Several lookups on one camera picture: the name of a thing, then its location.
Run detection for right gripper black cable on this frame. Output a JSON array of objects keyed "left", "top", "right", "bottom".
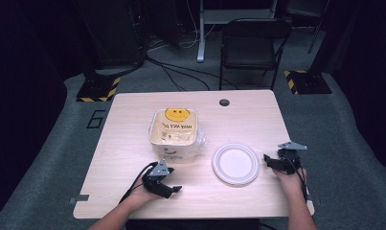
[{"left": 284, "top": 152, "right": 309, "bottom": 203}]

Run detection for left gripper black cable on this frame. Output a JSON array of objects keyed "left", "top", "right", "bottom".
[{"left": 118, "top": 161, "right": 159, "bottom": 204}]

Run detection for person's left hand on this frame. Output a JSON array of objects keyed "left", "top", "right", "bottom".
[{"left": 126, "top": 179, "right": 165, "bottom": 209}]

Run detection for white desk frame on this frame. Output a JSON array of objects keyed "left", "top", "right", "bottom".
[{"left": 196, "top": 0, "right": 280, "bottom": 63}]

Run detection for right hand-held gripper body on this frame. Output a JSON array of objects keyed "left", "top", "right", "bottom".
[{"left": 267, "top": 141, "right": 308, "bottom": 175}]

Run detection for dark equipment cabinet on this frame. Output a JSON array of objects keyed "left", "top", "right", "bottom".
[{"left": 75, "top": 0, "right": 148, "bottom": 71}]

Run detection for white paper plate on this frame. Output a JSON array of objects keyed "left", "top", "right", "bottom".
[{"left": 212, "top": 143, "right": 261, "bottom": 187}]

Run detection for person's dark clothing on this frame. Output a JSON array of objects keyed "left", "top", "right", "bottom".
[{"left": 125, "top": 218, "right": 278, "bottom": 230}]

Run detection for grey metal table bracket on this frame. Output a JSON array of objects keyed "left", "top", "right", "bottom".
[{"left": 68, "top": 194, "right": 90, "bottom": 205}]

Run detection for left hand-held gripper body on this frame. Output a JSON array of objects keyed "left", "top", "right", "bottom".
[{"left": 141, "top": 160, "right": 176, "bottom": 199}]

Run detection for smiley takeout food container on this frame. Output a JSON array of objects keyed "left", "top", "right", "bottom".
[{"left": 148, "top": 107, "right": 208, "bottom": 162}]

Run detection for black folding chair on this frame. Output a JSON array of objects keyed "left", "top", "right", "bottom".
[{"left": 218, "top": 17, "right": 293, "bottom": 91}]

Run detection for person's right hand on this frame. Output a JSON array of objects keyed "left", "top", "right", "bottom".
[{"left": 271, "top": 166, "right": 308, "bottom": 196}]

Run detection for dark curtain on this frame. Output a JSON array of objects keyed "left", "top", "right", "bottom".
[
  {"left": 318, "top": 0, "right": 386, "bottom": 176},
  {"left": 0, "top": 0, "right": 86, "bottom": 224}
]

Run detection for white floor cables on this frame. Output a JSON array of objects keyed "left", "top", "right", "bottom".
[{"left": 147, "top": 0, "right": 217, "bottom": 53}]

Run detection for black floor cable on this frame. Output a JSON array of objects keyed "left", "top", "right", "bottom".
[{"left": 145, "top": 56, "right": 240, "bottom": 92}]

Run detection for striped stand base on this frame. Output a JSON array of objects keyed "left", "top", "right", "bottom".
[
  {"left": 76, "top": 76, "right": 122, "bottom": 104},
  {"left": 283, "top": 69, "right": 332, "bottom": 96}
]

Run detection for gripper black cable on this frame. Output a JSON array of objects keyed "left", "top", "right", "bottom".
[
  {"left": 284, "top": 152, "right": 309, "bottom": 203},
  {"left": 118, "top": 161, "right": 159, "bottom": 204}
]

